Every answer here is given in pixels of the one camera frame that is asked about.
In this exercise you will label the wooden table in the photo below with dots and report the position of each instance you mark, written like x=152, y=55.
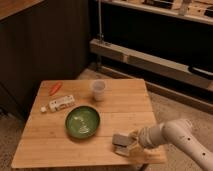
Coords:
x=46, y=144

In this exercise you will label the black object on shelf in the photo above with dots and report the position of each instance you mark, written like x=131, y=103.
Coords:
x=200, y=72

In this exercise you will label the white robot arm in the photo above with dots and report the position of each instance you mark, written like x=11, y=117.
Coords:
x=177, y=132

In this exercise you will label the metal shelf rack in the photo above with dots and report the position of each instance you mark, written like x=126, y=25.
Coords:
x=157, y=47

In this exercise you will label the dark wooden cabinet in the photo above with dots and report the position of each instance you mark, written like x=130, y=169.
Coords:
x=49, y=41

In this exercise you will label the green bowl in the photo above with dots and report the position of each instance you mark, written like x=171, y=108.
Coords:
x=82, y=122

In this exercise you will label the white glue bottle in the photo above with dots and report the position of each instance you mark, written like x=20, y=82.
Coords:
x=58, y=104

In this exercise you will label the translucent plastic cup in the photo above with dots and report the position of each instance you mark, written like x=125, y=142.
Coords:
x=98, y=89

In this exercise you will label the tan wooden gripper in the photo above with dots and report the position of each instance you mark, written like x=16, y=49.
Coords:
x=136, y=142

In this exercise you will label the orange carrot toy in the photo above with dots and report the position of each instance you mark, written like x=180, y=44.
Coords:
x=55, y=88

